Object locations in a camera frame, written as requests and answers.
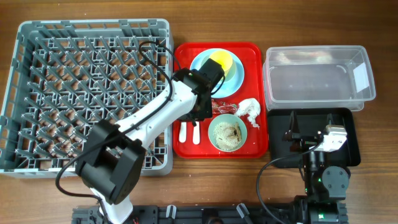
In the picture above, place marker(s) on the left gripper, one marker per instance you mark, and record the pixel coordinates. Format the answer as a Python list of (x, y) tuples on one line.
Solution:
[(207, 113)]

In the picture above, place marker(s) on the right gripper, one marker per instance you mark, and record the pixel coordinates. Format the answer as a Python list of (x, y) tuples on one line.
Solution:
[(303, 141)]

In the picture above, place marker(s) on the red snack wrapper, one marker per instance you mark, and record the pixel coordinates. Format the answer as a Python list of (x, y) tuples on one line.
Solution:
[(220, 107)]

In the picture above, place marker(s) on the white tissue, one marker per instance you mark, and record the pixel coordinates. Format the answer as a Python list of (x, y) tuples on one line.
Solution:
[(251, 108)]

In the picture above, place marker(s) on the white fork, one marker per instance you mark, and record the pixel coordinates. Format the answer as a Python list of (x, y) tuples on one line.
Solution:
[(196, 133)]

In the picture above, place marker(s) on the green bowl with rice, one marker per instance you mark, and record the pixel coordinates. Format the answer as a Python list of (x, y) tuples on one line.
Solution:
[(227, 133)]

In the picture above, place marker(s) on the white spoon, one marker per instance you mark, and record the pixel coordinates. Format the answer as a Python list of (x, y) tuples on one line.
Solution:
[(182, 137)]

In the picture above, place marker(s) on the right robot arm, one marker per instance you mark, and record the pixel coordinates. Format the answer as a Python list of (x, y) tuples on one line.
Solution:
[(325, 184)]

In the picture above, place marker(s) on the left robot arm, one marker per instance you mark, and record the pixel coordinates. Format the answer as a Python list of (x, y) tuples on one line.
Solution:
[(113, 154)]

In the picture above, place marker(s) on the grey dishwasher rack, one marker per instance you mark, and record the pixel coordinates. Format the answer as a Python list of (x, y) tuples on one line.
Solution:
[(65, 76)]

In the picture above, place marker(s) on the black plastic tray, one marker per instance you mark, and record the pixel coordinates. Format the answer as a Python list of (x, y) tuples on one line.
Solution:
[(310, 121)]

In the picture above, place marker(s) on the yellow plastic cup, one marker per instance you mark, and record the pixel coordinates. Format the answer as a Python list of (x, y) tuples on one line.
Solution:
[(223, 58)]

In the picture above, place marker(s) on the light blue plate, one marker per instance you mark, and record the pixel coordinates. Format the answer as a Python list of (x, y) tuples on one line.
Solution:
[(227, 88)]

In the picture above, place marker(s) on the red plastic tray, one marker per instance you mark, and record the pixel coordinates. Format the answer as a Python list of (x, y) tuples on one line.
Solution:
[(256, 143)]

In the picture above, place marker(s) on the clear plastic bin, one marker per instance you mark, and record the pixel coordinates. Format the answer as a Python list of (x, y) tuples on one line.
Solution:
[(318, 76)]

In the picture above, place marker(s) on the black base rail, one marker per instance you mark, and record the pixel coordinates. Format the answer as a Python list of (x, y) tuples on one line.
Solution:
[(232, 214)]

